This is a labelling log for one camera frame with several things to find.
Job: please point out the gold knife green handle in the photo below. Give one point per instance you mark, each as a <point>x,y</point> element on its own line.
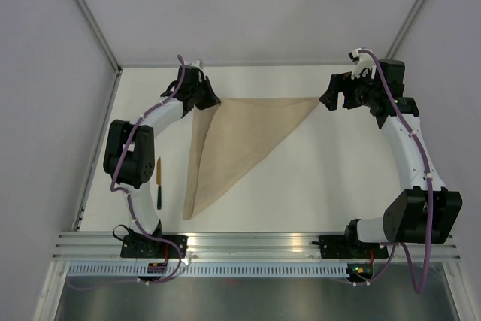
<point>159,183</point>

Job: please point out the beige cloth napkin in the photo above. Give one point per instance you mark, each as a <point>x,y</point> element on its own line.
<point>230,139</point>

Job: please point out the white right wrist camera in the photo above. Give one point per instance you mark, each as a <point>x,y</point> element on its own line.
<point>364,61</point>

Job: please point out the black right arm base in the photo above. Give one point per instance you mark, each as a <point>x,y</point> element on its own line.
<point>338,247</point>

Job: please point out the aluminium front rail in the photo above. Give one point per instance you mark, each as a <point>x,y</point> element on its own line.
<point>201,246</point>

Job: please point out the right aluminium frame post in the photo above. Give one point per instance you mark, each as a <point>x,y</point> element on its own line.
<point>405,28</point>

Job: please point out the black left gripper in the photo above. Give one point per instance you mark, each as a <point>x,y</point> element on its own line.
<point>212,100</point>

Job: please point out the aluminium frame post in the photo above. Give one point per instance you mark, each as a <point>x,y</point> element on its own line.
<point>405,28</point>
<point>98,34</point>

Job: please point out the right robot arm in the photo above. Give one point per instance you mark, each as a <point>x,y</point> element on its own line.
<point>425,207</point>

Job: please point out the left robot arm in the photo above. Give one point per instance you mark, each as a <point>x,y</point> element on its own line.
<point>130,158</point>

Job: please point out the left aluminium frame post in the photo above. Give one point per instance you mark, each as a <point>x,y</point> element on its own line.
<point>98,34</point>

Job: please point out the white slotted cable duct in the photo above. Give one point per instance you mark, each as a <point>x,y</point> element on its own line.
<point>229,269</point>

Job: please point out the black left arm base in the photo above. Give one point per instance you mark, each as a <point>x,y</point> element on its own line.
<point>137,246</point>

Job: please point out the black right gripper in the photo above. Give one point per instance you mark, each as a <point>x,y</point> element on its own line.
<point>340,83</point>

